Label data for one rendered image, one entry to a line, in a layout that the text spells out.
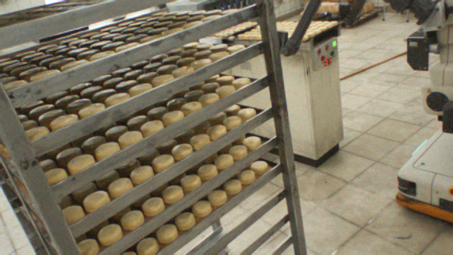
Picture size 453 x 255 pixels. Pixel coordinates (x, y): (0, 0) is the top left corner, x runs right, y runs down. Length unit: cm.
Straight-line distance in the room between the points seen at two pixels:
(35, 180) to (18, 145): 6
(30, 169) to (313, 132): 208
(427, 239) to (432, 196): 21
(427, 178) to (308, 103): 80
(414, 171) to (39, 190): 183
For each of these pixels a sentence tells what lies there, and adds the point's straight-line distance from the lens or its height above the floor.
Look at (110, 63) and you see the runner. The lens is 75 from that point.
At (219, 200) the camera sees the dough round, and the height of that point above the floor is 88.
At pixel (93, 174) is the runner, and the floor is 114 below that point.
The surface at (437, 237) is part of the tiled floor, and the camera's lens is 224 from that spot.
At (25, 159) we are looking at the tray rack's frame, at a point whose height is 123.
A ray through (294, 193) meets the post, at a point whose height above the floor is 79.
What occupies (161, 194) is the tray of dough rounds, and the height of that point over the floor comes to 95.
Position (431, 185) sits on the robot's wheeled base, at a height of 24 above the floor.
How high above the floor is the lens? 147
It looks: 25 degrees down
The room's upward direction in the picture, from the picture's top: 12 degrees counter-clockwise
